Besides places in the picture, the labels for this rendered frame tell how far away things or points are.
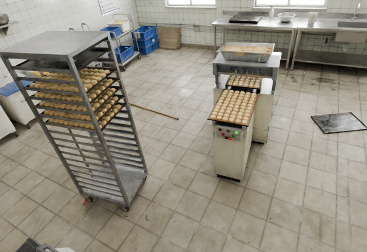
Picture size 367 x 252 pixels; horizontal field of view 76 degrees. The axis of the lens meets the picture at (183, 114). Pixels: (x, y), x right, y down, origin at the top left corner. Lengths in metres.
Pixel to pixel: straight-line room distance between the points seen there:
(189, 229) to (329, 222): 1.36
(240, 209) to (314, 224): 0.71
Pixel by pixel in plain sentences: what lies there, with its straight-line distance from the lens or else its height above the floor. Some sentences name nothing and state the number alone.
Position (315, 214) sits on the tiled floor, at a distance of 2.88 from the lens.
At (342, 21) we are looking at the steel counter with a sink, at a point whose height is 0.87.
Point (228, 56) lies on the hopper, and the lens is 2.78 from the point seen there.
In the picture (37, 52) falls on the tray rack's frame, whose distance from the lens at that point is 1.91.
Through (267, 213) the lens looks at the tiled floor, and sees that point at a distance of 2.75.
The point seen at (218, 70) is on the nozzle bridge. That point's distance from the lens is 2.89.
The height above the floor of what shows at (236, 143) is 0.64.
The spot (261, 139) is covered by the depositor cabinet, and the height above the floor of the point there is 0.14.
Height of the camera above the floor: 2.31
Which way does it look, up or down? 36 degrees down
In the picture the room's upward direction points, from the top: 7 degrees counter-clockwise
